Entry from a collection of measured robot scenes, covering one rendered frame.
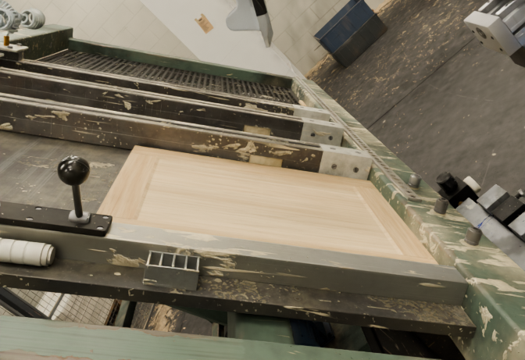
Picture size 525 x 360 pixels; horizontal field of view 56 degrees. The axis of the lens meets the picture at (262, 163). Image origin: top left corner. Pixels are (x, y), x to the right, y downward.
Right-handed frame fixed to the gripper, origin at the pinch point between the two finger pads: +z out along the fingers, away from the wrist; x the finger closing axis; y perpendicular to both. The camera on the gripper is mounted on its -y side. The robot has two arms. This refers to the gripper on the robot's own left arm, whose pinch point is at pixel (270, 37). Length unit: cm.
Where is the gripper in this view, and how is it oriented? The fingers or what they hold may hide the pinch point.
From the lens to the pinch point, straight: 73.0
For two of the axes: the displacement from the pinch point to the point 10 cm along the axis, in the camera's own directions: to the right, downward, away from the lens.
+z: 2.7, 8.9, 3.8
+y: -9.6, 2.5, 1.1
